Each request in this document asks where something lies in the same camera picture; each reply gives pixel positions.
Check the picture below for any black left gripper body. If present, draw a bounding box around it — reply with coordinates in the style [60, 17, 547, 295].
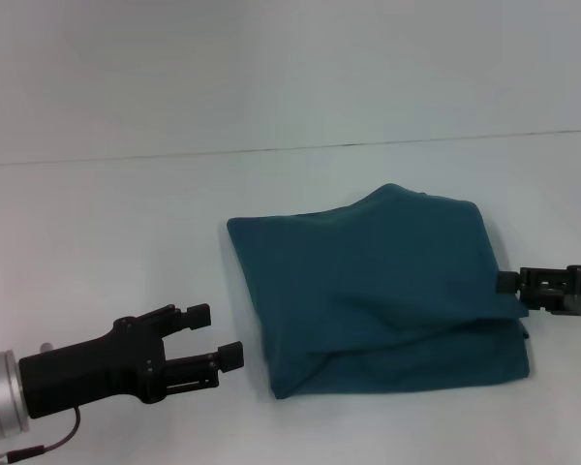
[17, 303, 181, 420]

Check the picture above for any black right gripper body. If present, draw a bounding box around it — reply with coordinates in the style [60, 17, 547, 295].
[516, 263, 581, 321]

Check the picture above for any teal blue t-shirt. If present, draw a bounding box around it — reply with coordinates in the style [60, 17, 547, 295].
[226, 182, 532, 401]

